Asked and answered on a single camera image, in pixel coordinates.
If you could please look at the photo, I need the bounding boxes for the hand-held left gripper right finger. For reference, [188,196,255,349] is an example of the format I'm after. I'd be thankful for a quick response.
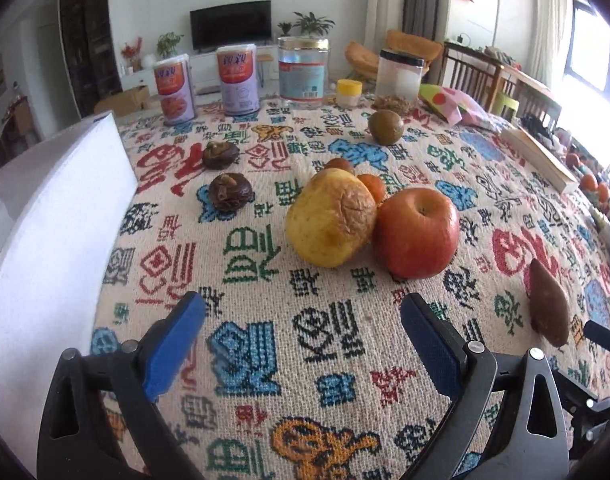
[400,291,572,480]

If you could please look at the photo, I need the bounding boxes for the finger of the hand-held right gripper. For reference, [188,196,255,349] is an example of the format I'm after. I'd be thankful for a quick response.
[555,360,610,458]
[583,320,610,347]

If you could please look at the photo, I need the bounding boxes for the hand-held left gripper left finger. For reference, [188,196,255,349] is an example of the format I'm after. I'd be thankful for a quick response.
[36,290,208,480]

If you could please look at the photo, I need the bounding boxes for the reddish brown sweet potato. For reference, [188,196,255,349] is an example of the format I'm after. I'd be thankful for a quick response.
[526,258,570,348]

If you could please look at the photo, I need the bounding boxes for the red apple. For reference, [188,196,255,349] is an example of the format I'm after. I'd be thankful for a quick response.
[372,187,460,281]

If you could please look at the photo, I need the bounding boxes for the white cardboard box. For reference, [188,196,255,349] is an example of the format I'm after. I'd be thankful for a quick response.
[0,112,139,478]

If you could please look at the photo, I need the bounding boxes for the dried shiitake mushroom front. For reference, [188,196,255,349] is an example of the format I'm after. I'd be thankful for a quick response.
[208,172,258,212]

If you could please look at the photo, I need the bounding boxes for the dried shiitake mushroom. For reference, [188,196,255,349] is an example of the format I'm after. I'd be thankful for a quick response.
[208,172,258,212]
[201,141,240,171]

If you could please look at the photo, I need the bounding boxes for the dull brownish small orange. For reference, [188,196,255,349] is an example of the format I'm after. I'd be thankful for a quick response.
[325,157,356,177]

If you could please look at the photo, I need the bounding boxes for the printed woven tablecloth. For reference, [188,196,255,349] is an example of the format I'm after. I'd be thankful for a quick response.
[92,92,610,480]

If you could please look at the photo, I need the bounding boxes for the oranges beside table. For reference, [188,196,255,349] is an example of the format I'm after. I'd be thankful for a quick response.
[565,152,610,208]

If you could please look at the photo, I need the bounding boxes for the bright small orange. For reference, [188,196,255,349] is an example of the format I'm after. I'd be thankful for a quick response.
[357,174,387,206]

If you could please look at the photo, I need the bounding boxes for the thick paperback book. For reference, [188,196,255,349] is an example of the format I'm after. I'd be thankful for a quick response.
[500,127,580,195]

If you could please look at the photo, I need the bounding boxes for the dried shiitake mushroom back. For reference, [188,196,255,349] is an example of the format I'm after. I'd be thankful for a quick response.
[201,141,240,171]

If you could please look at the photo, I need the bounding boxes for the round green-brown fruit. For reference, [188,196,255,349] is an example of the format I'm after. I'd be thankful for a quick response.
[368,109,404,147]

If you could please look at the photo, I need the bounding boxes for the pink and green bag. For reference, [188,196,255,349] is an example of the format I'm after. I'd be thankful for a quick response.
[419,84,500,128]

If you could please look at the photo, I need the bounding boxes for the pile of brown nuts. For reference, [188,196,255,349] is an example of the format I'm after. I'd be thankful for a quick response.
[374,95,416,115]

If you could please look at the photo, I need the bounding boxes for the brown cardboard box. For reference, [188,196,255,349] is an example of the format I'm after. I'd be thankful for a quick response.
[95,85,150,117]

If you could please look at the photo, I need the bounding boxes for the orange label tin can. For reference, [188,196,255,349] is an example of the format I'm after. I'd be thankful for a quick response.
[153,54,196,127]

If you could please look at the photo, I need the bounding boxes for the small yellow lid jar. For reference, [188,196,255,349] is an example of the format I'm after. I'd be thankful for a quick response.
[336,79,363,108]

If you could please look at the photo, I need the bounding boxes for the purple label tin can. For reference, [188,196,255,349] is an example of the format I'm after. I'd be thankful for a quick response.
[216,43,260,116]

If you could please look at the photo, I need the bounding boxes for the clear jar black lid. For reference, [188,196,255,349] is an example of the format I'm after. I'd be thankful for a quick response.
[375,49,426,103]

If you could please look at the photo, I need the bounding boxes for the wooden chair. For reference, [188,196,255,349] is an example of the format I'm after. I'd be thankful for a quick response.
[437,42,560,128]

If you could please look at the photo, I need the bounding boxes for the window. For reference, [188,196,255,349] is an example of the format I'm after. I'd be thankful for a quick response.
[567,0,610,92]

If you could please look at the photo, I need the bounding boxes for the red flower bouquet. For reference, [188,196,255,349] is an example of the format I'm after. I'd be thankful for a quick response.
[121,37,143,72]

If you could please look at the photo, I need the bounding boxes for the orange cushions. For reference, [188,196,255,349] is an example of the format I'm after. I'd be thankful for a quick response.
[345,30,443,82]

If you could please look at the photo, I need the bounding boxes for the clear jar blue label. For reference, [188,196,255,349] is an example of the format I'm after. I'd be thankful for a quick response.
[277,36,330,108]

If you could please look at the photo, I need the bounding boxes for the green potted plant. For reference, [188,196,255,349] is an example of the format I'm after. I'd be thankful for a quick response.
[157,32,184,58]

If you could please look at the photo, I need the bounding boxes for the white sheer curtain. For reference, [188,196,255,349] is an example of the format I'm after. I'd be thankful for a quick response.
[532,0,570,86]

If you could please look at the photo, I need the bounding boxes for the dark wooden shelf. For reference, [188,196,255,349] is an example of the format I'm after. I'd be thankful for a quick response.
[60,0,123,117]

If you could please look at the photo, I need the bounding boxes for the black television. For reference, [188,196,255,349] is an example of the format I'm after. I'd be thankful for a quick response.
[190,1,273,53]

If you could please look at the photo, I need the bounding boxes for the white standing air conditioner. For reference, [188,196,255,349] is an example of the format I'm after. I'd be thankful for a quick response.
[365,0,406,53]

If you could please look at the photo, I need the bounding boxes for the large leafy potted plant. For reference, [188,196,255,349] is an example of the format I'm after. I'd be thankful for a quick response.
[292,11,336,37]

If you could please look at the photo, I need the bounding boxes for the grey curtain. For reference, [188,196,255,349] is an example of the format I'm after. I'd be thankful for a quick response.
[402,0,450,43]

